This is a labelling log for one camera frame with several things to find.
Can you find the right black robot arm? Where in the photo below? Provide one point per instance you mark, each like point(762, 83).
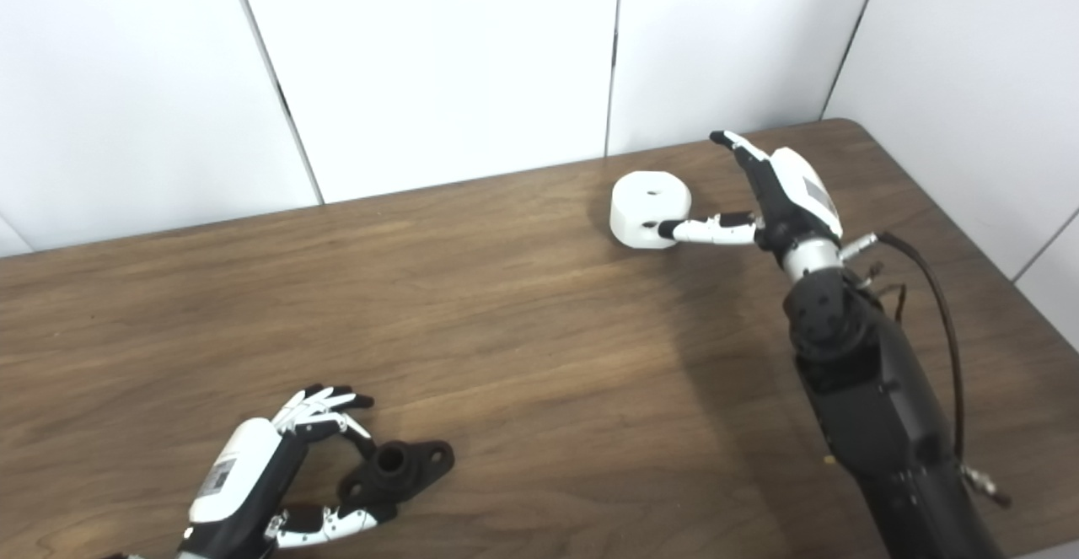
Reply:
point(877, 407)

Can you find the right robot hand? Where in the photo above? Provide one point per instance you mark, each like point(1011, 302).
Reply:
point(797, 205)

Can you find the round white cylindrical piece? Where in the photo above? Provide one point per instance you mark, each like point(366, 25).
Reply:
point(645, 201)

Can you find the black flanged holder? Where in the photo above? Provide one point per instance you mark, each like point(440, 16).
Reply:
point(413, 466)

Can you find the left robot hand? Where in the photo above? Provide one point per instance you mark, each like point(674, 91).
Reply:
point(236, 466)

